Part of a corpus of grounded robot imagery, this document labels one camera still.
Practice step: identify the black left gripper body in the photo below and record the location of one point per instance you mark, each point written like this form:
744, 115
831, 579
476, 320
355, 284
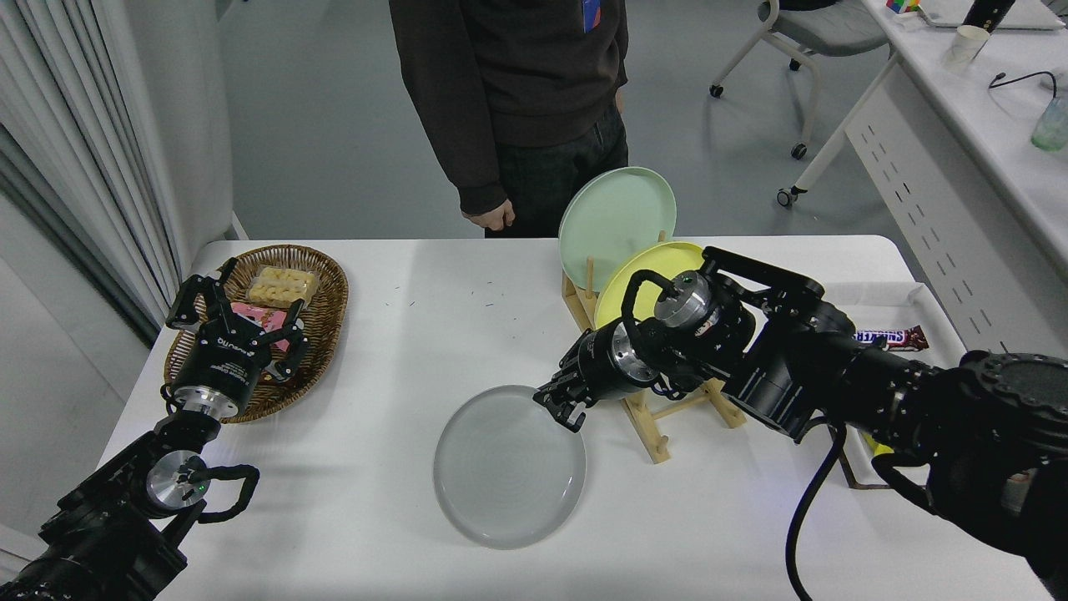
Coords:
221, 363

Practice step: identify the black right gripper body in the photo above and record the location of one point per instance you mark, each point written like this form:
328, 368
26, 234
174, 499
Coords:
596, 367

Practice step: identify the grey plate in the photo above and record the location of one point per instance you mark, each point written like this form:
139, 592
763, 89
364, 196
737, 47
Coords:
509, 476

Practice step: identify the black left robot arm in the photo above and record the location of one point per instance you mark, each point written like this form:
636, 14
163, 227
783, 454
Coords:
108, 534

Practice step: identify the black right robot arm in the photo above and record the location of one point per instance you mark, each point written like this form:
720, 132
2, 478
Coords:
834, 359

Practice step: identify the yellow plate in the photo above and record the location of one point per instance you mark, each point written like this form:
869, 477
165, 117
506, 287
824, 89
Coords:
611, 296

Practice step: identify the wooden plate rack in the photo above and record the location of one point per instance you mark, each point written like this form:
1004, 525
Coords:
655, 442

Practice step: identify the pale green plate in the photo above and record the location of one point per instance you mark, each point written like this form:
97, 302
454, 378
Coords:
613, 221

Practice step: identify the person's right hand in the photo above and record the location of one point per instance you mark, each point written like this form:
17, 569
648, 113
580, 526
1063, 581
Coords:
492, 217

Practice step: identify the pink snack pack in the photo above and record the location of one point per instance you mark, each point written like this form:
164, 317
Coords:
254, 317

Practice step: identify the brown wicker basket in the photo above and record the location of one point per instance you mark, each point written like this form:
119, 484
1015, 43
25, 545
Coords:
329, 309

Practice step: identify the clear pack of biscuits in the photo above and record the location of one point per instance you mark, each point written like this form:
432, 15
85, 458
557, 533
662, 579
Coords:
284, 285

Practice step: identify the white curtain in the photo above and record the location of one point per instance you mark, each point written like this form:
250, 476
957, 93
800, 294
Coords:
67, 125

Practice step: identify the brown snickers bar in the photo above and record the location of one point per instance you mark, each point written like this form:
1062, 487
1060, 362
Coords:
897, 337

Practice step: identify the white lined tray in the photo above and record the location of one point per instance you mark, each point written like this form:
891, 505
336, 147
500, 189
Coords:
897, 305

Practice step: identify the person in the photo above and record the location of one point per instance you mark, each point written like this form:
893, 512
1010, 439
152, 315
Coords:
517, 67

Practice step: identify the blue id badge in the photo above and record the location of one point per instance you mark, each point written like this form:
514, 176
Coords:
591, 15

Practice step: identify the grey office chair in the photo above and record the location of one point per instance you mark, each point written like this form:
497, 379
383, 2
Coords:
826, 33

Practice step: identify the white desk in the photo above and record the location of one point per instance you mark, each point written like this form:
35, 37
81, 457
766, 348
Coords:
984, 117

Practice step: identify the colourful puzzle cube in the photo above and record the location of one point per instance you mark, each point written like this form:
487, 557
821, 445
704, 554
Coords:
903, 5

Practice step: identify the white paper cup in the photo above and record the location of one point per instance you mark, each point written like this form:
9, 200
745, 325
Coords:
969, 43

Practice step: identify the translucent green cup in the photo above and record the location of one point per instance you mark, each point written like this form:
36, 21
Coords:
1051, 125

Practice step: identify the white laptop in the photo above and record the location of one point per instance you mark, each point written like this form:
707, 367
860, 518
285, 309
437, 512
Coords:
1035, 12

